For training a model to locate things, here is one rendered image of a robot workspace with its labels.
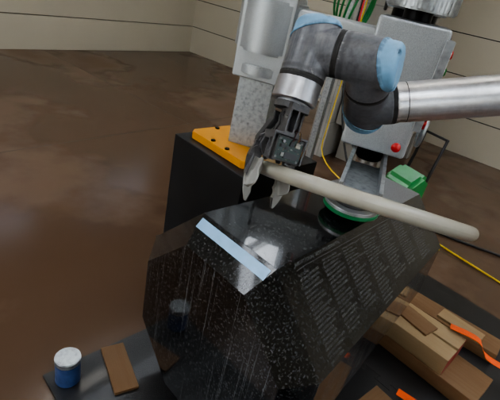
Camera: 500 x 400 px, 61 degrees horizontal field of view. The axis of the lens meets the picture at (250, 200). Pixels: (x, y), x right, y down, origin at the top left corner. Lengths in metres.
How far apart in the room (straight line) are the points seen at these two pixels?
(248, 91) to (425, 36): 1.10
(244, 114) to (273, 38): 0.43
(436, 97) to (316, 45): 0.28
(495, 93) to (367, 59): 0.29
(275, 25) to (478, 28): 4.66
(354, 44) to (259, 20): 1.38
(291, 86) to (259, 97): 1.47
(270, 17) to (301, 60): 1.34
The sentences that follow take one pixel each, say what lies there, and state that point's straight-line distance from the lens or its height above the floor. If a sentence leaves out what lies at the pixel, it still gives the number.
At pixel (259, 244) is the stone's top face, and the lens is 1.37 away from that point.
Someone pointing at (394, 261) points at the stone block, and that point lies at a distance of 1.81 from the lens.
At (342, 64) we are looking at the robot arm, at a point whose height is 1.50.
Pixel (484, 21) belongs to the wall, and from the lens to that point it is 6.56.
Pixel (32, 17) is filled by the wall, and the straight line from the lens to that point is 7.47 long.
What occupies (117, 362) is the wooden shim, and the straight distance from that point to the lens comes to 2.08.
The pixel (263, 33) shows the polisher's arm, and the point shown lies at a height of 1.38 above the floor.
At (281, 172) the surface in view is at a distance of 0.80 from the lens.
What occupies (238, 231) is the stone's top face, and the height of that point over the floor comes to 0.87.
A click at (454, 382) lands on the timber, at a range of 2.45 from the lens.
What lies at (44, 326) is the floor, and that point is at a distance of 2.29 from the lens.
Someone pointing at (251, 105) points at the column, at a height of 1.01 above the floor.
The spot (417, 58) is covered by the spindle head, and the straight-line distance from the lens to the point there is 1.47.
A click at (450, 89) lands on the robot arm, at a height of 1.49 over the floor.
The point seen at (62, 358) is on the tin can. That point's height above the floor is 0.15.
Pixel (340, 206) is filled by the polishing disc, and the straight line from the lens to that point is 1.63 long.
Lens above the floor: 1.61
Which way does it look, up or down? 27 degrees down
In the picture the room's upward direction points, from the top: 13 degrees clockwise
